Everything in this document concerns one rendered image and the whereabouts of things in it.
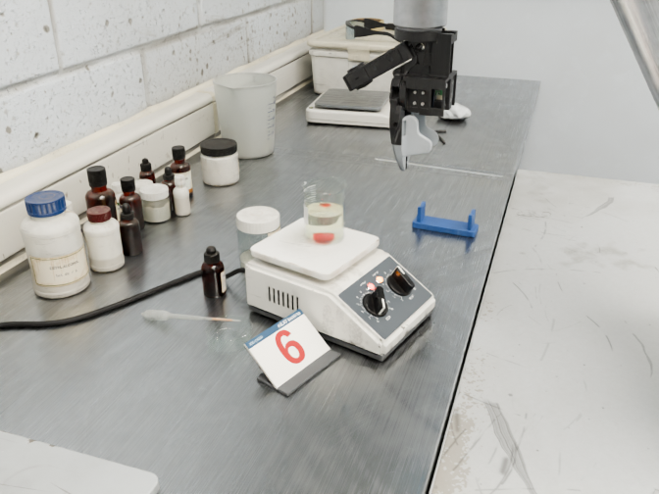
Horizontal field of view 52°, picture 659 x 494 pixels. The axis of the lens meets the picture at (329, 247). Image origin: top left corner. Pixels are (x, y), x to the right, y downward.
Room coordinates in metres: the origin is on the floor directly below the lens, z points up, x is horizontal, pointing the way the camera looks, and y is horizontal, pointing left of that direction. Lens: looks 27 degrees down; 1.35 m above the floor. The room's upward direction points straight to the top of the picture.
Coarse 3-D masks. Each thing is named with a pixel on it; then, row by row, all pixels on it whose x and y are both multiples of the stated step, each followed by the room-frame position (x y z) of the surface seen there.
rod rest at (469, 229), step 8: (424, 208) 0.99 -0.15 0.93; (424, 216) 0.99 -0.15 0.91; (472, 216) 0.94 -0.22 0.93; (416, 224) 0.97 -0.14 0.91; (424, 224) 0.97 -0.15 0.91; (432, 224) 0.96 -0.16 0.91; (440, 224) 0.96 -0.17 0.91; (448, 224) 0.96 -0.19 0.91; (456, 224) 0.96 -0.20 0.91; (464, 224) 0.96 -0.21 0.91; (472, 224) 0.95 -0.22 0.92; (448, 232) 0.95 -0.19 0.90; (456, 232) 0.95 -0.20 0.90; (464, 232) 0.94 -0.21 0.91; (472, 232) 0.94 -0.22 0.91
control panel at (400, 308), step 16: (368, 272) 0.70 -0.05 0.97; (384, 272) 0.72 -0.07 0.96; (352, 288) 0.67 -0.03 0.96; (368, 288) 0.68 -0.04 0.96; (384, 288) 0.69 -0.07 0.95; (416, 288) 0.71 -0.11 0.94; (352, 304) 0.65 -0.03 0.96; (400, 304) 0.68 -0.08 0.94; (416, 304) 0.69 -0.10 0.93; (368, 320) 0.64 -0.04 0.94; (384, 320) 0.64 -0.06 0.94; (400, 320) 0.65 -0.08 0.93; (384, 336) 0.62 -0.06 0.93
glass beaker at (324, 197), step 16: (336, 176) 0.78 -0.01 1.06; (304, 192) 0.75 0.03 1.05; (320, 192) 0.78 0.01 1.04; (336, 192) 0.73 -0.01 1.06; (304, 208) 0.75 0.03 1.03; (320, 208) 0.73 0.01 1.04; (336, 208) 0.74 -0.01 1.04; (304, 224) 0.75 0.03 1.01; (320, 224) 0.73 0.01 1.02; (336, 224) 0.74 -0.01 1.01; (320, 240) 0.73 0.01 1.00; (336, 240) 0.74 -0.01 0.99
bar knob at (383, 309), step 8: (376, 288) 0.67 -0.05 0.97; (368, 296) 0.66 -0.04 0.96; (376, 296) 0.66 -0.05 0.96; (384, 296) 0.66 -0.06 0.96; (368, 304) 0.65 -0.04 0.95; (376, 304) 0.65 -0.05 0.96; (384, 304) 0.64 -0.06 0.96; (368, 312) 0.65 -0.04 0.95; (376, 312) 0.64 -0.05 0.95; (384, 312) 0.65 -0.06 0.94
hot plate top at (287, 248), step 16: (272, 240) 0.75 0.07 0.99; (288, 240) 0.75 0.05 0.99; (304, 240) 0.75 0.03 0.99; (352, 240) 0.75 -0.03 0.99; (368, 240) 0.75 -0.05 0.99; (256, 256) 0.72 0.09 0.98; (272, 256) 0.70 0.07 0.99; (288, 256) 0.70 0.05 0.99; (304, 256) 0.70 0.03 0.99; (320, 256) 0.70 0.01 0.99; (336, 256) 0.70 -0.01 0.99; (352, 256) 0.70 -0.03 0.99; (304, 272) 0.68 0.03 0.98; (320, 272) 0.67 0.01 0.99; (336, 272) 0.67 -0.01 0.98
